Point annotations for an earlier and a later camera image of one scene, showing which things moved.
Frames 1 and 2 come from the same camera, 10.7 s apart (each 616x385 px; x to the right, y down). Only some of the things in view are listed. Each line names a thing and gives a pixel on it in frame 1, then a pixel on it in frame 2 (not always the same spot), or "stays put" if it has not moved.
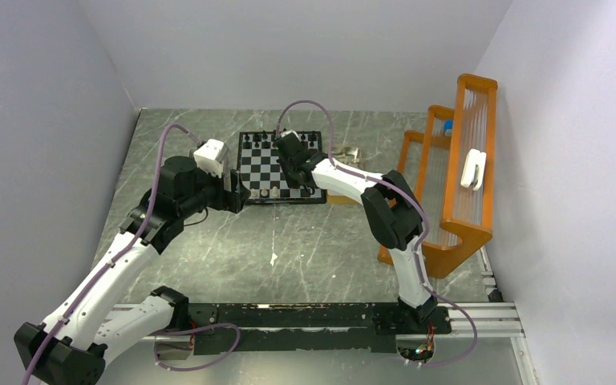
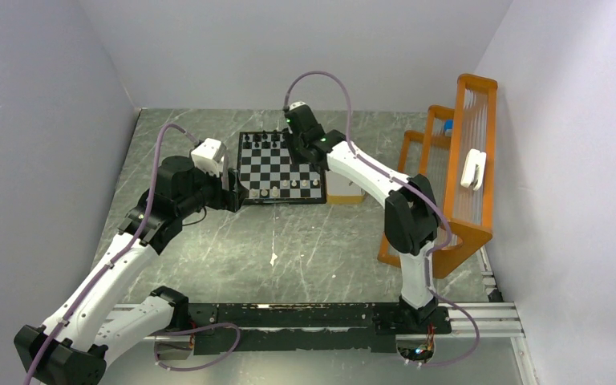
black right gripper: [292, 183] to [298, 156]
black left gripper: [231, 200] stays put
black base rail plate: [219, 328] stays put
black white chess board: [262, 175] stays put
